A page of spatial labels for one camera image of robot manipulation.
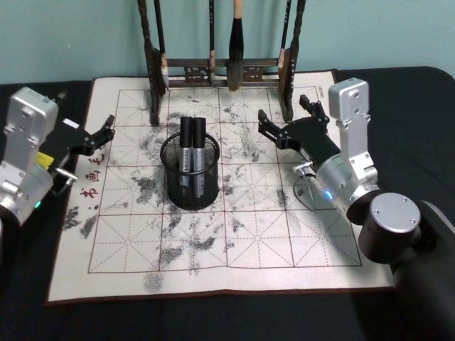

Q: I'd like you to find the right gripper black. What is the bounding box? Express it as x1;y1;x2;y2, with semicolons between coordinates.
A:
257;94;341;166

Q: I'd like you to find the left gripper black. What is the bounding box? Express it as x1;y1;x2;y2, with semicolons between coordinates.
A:
37;114;117;171

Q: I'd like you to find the dark wooden brush rack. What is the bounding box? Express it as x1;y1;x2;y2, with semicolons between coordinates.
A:
136;0;307;127

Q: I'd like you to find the black and silver marker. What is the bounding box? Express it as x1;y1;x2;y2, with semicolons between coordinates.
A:
191;117;208;200
179;116;195;196

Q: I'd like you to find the black mesh pen holder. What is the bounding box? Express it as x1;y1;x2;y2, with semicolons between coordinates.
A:
159;131;222;211

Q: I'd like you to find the cream gridded calligraphy felt mat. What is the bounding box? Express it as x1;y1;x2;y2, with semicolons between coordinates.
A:
43;69;395;308

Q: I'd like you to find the black table cloth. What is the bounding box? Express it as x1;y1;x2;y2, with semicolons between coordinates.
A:
0;65;455;341

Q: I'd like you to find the right gripper thin dark cable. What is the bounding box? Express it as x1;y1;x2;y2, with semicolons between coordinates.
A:
293;160;319;210

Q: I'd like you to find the thin dark-handled calligraphy brush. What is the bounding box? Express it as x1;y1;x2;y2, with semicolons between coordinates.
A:
208;0;218;86
153;0;170;90
278;0;294;69

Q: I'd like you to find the large wood-handled calligraphy brush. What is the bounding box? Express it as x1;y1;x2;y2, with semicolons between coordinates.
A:
227;0;247;92

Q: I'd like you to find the pale green wall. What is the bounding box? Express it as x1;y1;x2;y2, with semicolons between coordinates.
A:
0;0;455;86

